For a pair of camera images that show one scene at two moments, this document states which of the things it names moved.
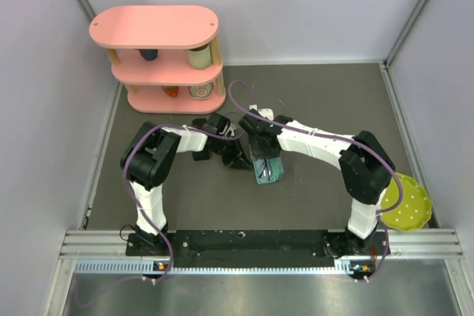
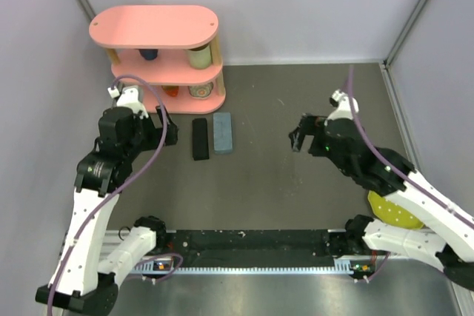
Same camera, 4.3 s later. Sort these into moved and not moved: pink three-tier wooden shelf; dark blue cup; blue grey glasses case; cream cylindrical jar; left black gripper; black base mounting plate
Moved: blue grey glasses case; left black gripper
Not moved: dark blue cup; cream cylindrical jar; black base mounting plate; pink three-tier wooden shelf
